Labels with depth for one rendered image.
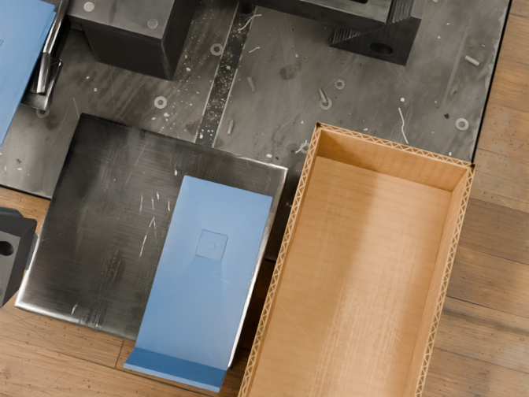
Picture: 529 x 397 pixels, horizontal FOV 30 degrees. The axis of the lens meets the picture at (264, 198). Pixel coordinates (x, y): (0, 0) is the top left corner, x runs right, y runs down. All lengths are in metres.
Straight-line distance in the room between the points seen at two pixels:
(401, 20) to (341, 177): 0.13
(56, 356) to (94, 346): 0.03
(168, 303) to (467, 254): 0.23
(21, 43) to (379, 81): 0.28
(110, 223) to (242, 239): 0.10
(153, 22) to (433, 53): 0.24
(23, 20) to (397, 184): 0.31
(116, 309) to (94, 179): 0.10
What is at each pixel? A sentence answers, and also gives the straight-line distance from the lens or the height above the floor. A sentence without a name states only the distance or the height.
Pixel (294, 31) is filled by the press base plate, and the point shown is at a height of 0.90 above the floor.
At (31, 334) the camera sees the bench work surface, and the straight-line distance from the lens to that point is 0.78.
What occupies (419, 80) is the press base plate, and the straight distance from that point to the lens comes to 0.82.
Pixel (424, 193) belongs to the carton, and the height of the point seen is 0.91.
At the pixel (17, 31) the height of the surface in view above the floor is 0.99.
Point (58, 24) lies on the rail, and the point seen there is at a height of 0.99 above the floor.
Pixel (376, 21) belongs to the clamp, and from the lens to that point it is 0.76.
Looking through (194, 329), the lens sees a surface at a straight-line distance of 0.74.
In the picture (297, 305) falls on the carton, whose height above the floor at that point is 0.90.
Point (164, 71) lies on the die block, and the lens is 0.80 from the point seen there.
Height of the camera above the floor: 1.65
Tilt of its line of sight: 75 degrees down
